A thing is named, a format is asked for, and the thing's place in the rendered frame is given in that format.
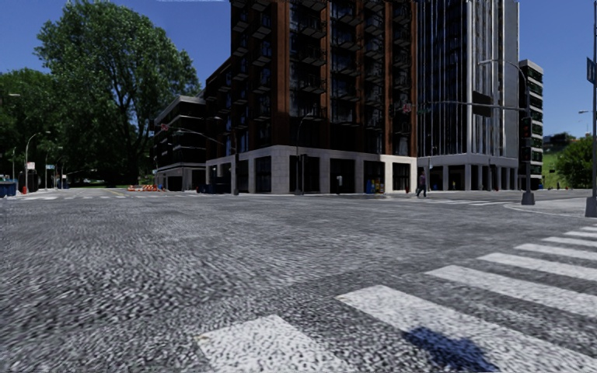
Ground grey street lamp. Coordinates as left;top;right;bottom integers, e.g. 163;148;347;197
23;131;52;194
293;114;316;196

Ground traffic light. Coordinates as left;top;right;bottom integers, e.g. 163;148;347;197
160;123;241;197
402;58;536;206

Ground red brick building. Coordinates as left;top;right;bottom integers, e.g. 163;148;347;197
204;0;419;195

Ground dark building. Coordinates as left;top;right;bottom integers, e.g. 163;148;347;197
153;95;208;192

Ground glass tower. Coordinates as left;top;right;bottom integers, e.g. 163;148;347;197
416;0;521;192

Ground trees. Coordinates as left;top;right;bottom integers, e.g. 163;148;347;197
0;0;202;188

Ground pale concrete building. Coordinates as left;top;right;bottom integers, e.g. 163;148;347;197
518;59;545;190

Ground tree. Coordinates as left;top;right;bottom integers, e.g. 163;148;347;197
555;134;595;190

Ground sign on a post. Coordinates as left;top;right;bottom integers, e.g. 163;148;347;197
585;0;597;218

